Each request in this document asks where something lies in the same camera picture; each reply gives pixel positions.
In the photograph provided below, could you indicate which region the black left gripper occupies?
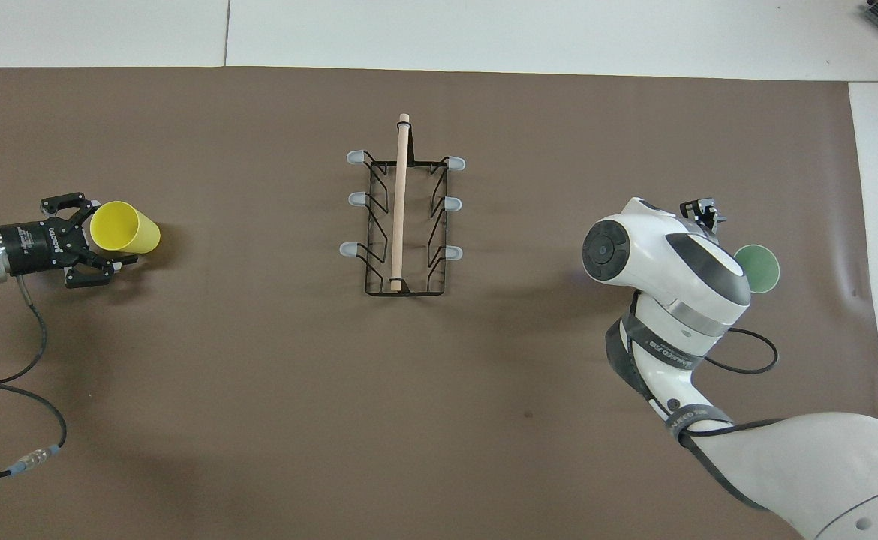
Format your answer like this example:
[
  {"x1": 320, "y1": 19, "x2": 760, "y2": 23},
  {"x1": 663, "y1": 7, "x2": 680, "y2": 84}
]
[{"x1": 0, "y1": 193, "x2": 140, "y2": 290}]

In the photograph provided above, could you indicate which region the yellow plastic cup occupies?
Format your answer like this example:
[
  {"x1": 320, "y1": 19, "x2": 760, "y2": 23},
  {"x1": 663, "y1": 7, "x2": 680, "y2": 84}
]
[{"x1": 90, "y1": 201, "x2": 162, "y2": 254}]

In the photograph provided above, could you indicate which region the pale green plastic cup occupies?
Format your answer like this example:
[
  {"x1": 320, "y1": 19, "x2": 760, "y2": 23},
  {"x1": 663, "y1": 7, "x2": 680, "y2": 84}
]
[{"x1": 734, "y1": 244, "x2": 781, "y2": 294}]

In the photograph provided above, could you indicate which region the brown table mat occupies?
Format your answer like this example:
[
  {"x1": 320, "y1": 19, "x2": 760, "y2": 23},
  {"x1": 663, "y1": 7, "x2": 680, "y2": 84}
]
[{"x1": 0, "y1": 66, "x2": 878, "y2": 540}]

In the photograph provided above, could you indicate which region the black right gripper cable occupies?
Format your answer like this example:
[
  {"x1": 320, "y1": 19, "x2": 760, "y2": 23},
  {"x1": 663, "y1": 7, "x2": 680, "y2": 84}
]
[{"x1": 698, "y1": 326, "x2": 780, "y2": 376}]

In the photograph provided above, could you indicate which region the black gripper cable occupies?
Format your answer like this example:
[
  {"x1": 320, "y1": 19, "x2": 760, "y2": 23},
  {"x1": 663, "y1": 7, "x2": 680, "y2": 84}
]
[
  {"x1": 0, "y1": 274, "x2": 69, "y2": 492},
  {"x1": 698, "y1": 326, "x2": 780, "y2": 376}
]

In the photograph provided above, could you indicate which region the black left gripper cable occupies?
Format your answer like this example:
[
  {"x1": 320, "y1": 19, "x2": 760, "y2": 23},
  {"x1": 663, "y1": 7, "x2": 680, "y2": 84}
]
[{"x1": 0, "y1": 274, "x2": 69, "y2": 492}]

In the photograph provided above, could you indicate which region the black wire cup rack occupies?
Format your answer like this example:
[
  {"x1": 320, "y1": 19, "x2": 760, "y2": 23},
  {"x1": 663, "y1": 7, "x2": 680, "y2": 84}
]
[{"x1": 339, "y1": 113, "x2": 467, "y2": 298}]

